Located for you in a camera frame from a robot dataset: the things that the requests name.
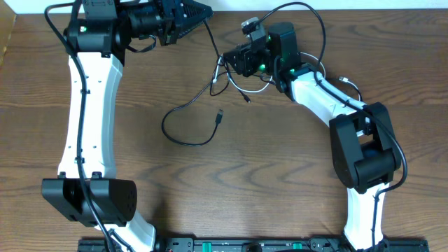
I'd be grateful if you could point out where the white USB cable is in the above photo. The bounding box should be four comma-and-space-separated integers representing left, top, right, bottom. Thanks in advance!
211, 51, 363, 102

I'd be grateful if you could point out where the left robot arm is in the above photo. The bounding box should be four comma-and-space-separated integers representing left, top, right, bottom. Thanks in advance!
41, 0, 213, 251

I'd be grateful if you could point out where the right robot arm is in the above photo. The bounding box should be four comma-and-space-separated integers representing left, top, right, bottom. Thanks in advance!
223, 17, 402, 251

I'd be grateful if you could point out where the wooden panel at left edge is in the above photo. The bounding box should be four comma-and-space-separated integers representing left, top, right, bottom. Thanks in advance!
0, 0, 17, 64

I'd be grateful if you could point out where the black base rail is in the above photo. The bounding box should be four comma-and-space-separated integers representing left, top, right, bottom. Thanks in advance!
76, 237, 430, 252

